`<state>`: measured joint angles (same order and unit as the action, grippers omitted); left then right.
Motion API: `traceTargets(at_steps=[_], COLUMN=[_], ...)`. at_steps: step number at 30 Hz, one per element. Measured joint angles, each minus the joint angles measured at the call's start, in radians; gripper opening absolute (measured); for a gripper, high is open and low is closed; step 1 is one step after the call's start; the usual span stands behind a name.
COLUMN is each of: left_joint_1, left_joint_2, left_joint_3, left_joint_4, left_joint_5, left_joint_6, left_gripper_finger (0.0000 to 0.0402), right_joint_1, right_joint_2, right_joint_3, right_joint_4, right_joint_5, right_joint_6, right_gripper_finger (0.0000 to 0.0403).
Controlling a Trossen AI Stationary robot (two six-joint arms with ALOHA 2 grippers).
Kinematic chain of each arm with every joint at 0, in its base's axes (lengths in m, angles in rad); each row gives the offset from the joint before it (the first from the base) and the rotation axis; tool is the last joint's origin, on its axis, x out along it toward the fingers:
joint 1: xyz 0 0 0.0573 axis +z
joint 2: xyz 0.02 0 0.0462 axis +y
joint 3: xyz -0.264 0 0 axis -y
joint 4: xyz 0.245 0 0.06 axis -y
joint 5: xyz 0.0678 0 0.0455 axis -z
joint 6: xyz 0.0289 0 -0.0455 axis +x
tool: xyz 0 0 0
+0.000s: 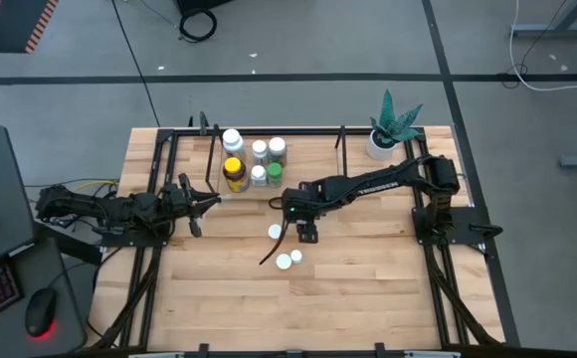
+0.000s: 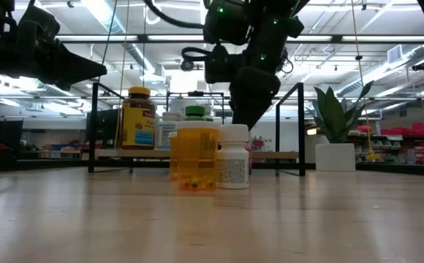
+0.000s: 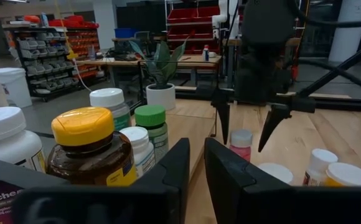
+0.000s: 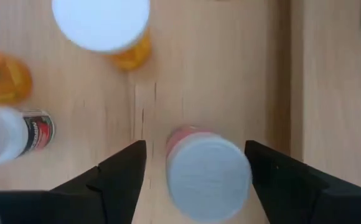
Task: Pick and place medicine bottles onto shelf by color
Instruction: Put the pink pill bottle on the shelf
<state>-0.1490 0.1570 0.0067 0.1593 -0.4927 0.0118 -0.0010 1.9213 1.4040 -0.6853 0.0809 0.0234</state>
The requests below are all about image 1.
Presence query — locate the black aluminium table frame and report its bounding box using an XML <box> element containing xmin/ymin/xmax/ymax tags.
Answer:
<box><xmin>89</xmin><ymin>126</ymin><xmax>506</xmax><ymax>358</ymax></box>

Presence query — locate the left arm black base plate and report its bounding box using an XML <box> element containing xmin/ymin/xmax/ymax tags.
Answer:
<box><xmin>99</xmin><ymin>229</ymin><xmax>170</xmax><ymax>249</ymax></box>

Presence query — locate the white floor cable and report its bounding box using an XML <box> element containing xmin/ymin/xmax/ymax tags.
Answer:
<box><xmin>508</xmin><ymin>0</ymin><xmax>577</xmax><ymax>92</ymax></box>

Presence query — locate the black computer mouse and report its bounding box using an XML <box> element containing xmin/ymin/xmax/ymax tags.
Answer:
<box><xmin>23</xmin><ymin>286</ymin><xmax>59</xmax><ymax>338</ymax></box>

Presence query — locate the green cap medicine bottle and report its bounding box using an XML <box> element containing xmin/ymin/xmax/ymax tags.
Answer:
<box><xmin>266</xmin><ymin>161</ymin><xmax>285</xmax><ymax>190</ymax></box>

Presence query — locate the large white bottle white cap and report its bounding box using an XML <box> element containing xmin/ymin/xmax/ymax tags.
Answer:
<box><xmin>221</xmin><ymin>127</ymin><xmax>247</xmax><ymax>163</ymax></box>

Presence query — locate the green label bottle white cap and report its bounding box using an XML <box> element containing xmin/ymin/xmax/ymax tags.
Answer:
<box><xmin>267</xmin><ymin>136</ymin><xmax>289</xmax><ymax>168</ymax></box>

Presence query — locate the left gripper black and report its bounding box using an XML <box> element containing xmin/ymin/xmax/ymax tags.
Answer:
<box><xmin>161</xmin><ymin>172</ymin><xmax>223</xmax><ymax>239</ymax></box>

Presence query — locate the coiled black cable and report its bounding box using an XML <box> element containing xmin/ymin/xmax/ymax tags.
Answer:
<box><xmin>177</xmin><ymin>7</ymin><xmax>219</xmax><ymax>44</ymax></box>

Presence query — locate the black box on floor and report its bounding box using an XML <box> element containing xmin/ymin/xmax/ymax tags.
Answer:
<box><xmin>174</xmin><ymin>0</ymin><xmax>235</xmax><ymax>15</ymax></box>

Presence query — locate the thin black floor cable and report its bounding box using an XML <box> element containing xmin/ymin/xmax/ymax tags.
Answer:
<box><xmin>496</xmin><ymin>0</ymin><xmax>568</xmax><ymax>90</ymax></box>

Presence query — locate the clear bottle white cap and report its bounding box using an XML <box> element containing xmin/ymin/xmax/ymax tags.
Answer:
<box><xmin>251</xmin><ymin>139</ymin><xmax>270</xmax><ymax>167</ymax></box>
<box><xmin>250</xmin><ymin>164</ymin><xmax>269</xmax><ymax>188</ymax></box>

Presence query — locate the brown bottle yellow cap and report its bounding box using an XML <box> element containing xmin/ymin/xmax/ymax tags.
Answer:
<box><xmin>222</xmin><ymin>156</ymin><xmax>251</xmax><ymax>194</ymax></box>

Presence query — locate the black mat orange striped edge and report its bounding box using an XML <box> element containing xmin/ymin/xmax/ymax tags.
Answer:
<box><xmin>0</xmin><ymin>0</ymin><xmax>60</xmax><ymax>55</ymax></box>

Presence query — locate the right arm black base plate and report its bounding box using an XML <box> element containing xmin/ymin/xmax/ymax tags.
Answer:
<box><xmin>411</xmin><ymin>206</ymin><xmax>503</xmax><ymax>247</ymax></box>

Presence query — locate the yellow cable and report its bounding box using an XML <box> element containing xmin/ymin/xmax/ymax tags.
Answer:
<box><xmin>72</xmin><ymin>179</ymin><xmax>120</xmax><ymax>194</ymax></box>

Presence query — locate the artificial plant in white pot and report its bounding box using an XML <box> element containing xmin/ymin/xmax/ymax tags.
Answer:
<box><xmin>365</xmin><ymin>88</ymin><xmax>425</xmax><ymax>162</ymax></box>

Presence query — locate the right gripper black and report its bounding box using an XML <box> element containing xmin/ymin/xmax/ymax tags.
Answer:
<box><xmin>259</xmin><ymin>181</ymin><xmax>330</xmax><ymax>267</ymax></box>

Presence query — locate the black cable bundle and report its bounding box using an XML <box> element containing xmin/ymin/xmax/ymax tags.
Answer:
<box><xmin>425</xmin><ymin>243</ymin><xmax>498</xmax><ymax>347</ymax></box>
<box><xmin>92</xmin><ymin>246</ymin><xmax>163</xmax><ymax>349</ymax></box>

